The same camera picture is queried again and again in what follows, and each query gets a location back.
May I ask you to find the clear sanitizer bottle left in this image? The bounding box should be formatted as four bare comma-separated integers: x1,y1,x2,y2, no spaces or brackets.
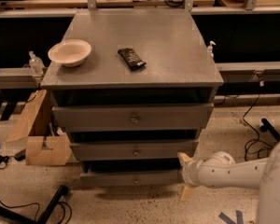
29,51,44,75

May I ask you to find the black floor cable right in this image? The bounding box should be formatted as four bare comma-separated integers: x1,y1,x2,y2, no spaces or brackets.
242,93,274,162

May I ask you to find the white bowl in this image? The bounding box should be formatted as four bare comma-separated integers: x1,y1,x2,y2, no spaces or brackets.
48,39,91,67

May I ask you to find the black floor cable left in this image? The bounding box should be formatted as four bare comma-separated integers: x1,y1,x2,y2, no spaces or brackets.
0,189,73,224

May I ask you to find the grey top drawer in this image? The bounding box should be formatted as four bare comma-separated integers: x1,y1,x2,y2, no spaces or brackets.
52,104,214,133

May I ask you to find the black floor cable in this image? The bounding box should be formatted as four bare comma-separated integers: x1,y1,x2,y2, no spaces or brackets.
242,93,274,162
0,189,73,224

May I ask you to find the white pump bottle right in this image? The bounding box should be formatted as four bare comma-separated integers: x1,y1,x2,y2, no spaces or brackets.
207,41,217,58

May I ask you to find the black snack packet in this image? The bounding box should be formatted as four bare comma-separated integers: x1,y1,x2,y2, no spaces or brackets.
118,48,147,71

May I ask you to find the grey drawer cabinet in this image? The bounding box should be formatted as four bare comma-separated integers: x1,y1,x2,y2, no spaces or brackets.
40,8,224,173

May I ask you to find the black stand leg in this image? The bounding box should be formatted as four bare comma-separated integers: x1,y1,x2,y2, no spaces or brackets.
260,119,280,141
0,185,69,224

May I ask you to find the cardboard box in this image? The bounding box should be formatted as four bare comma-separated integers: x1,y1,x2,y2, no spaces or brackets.
7,90,72,166

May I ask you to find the grey drawer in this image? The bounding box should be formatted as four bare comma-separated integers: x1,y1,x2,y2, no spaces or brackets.
70,140,198,161
80,169,182,187
52,104,214,133

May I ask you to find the grey middle drawer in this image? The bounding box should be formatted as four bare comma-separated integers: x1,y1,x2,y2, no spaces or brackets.
70,140,198,161

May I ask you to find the grey bottom drawer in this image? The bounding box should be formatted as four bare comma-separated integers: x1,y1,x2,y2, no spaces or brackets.
80,169,182,187

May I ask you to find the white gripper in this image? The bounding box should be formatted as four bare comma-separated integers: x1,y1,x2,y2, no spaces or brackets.
176,150,237,203

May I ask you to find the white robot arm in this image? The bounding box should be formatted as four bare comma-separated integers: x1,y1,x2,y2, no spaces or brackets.
177,141,280,224

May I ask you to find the black stand leg left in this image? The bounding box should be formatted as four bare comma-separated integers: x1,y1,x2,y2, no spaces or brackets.
0,185,69,224

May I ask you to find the black stand leg right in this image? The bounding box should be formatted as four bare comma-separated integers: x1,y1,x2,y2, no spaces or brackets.
260,119,280,141

